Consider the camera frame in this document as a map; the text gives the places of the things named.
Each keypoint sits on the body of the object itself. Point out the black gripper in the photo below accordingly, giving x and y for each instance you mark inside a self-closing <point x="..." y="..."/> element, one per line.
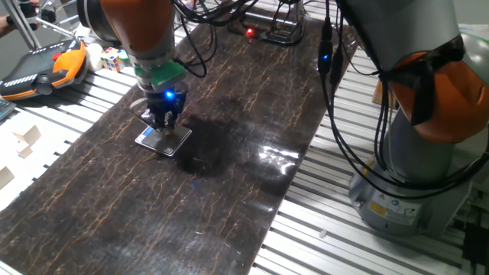
<point x="168" y="103"/>

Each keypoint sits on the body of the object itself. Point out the person's forearm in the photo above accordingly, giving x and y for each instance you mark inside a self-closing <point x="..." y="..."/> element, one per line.
<point x="7" y="26"/>

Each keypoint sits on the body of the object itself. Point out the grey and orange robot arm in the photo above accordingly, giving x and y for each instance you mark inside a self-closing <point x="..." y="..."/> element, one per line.
<point x="412" y="30"/>

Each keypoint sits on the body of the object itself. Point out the silver digital pocket scale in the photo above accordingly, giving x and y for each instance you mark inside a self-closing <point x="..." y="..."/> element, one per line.
<point x="168" y="143"/>

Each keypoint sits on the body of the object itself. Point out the dark marble pattern mat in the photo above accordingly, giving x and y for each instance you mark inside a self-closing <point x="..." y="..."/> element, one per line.
<point x="191" y="198"/>

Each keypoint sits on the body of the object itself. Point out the Rubik's cube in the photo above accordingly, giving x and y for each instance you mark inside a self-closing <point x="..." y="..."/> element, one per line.
<point x="111" y="59"/>

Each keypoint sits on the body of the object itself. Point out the white round object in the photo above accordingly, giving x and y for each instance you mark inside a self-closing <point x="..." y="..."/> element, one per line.
<point x="94" y="57"/>

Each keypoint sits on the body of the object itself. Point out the orange and black teach pendant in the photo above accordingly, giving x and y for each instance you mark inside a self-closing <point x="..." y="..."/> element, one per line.
<point x="38" y="72"/>

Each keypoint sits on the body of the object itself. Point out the large wooden cube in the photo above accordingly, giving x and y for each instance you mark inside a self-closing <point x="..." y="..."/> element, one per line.
<point x="27" y="134"/>
<point x="5" y="177"/>

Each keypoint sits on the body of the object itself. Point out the small wooden cube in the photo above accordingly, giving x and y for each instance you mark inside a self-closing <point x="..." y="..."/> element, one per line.
<point x="24" y="150"/>

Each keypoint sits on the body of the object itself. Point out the small white scrap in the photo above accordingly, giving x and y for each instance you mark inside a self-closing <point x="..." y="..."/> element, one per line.
<point x="322" y="233"/>

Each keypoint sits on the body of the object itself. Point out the brown cardboard piece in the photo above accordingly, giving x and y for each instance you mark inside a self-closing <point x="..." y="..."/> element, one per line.
<point x="378" y="95"/>

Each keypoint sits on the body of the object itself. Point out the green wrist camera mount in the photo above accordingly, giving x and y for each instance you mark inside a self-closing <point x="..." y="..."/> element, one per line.
<point x="164" y="74"/>

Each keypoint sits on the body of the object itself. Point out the silver metal frame post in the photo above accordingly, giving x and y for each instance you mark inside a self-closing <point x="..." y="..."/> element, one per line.
<point x="21" y="23"/>

